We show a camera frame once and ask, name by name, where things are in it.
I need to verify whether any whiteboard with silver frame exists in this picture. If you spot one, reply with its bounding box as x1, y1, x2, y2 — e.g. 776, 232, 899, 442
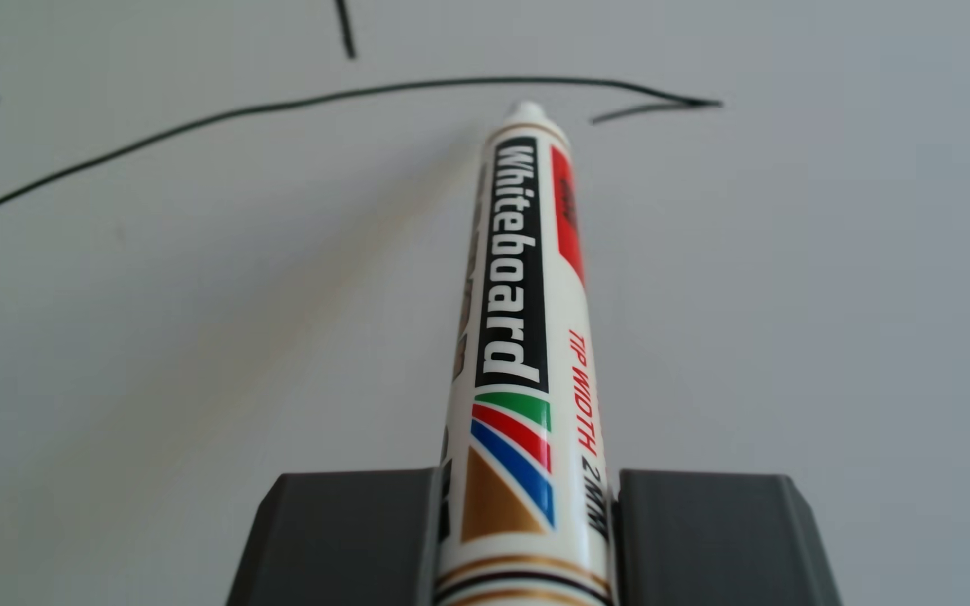
0, 0, 970, 606

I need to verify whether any white whiteboard marker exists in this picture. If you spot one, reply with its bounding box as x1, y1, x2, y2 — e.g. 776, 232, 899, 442
433, 101, 616, 606

